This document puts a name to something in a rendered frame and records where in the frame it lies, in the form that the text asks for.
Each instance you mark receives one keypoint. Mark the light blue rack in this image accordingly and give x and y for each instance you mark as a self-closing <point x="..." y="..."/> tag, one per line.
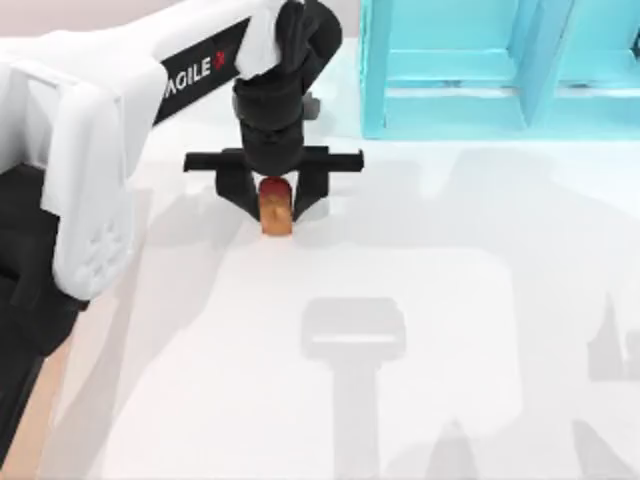
<point x="500" y="65"/>

